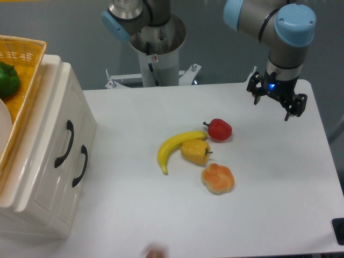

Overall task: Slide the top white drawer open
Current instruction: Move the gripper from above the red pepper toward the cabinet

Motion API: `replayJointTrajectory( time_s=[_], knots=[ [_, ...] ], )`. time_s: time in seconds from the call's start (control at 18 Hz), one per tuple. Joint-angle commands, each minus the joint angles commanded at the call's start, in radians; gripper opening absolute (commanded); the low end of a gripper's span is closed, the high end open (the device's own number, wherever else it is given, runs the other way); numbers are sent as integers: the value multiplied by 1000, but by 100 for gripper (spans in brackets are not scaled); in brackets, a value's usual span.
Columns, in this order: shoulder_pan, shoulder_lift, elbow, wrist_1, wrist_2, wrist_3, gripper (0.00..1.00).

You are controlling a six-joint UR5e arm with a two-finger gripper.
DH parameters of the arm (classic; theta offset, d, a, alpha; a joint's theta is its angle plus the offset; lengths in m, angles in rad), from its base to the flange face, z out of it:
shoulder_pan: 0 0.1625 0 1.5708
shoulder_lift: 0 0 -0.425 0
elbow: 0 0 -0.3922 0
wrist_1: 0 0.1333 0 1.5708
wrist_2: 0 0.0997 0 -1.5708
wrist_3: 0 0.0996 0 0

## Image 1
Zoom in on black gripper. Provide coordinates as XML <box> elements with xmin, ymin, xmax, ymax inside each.
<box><xmin>247</xmin><ymin>71</ymin><xmax>307</xmax><ymax>121</ymax></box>

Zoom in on white drawer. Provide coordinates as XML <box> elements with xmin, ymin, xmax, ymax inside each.
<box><xmin>34</xmin><ymin>62</ymin><xmax>84</xmax><ymax>212</ymax></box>
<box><xmin>55</xmin><ymin>104</ymin><xmax>96</xmax><ymax>226</ymax></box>

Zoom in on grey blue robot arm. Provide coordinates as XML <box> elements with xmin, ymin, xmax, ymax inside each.
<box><xmin>102</xmin><ymin>1</ymin><xmax>317</xmax><ymax>117</ymax></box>

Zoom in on white drawer cabinet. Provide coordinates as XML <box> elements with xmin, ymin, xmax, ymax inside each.
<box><xmin>0</xmin><ymin>54</ymin><xmax>97</xmax><ymax>240</ymax></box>

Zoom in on red bell pepper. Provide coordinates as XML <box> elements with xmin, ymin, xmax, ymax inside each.
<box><xmin>203</xmin><ymin>118</ymin><xmax>232</xmax><ymax>142</ymax></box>

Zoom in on yellow bell pepper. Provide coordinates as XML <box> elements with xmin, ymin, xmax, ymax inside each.
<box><xmin>180</xmin><ymin>139</ymin><xmax>213</xmax><ymax>166</ymax></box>

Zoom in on orange bread roll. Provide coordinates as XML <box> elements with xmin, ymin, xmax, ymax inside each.
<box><xmin>201</xmin><ymin>163</ymin><xmax>235</xmax><ymax>195</ymax></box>

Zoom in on yellow banana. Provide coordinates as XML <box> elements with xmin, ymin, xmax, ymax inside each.
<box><xmin>157</xmin><ymin>130</ymin><xmax>207</xmax><ymax>175</ymax></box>

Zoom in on black corner object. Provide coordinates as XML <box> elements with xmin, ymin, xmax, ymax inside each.
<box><xmin>332</xmin><ymin>218</ymin><xmax>344</xmax><ymax>246</ymax></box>

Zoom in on yellow woven basket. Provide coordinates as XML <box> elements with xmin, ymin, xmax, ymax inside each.
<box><xmin>1</xmin><ymin>35</ymin><xmax>47</xmax><ymax>170</ymax></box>

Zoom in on green bell pepper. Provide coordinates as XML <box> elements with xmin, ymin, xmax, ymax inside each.
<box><xmin>0</xmin><ymin>61</ymin><xmax>20</xmax><ymax>99</ymax></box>

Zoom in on white plate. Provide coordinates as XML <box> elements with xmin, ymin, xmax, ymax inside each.
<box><xmin>0</xmin><ymin>100</ymin><xmax>12</xmax><ymax>155</ymax></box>

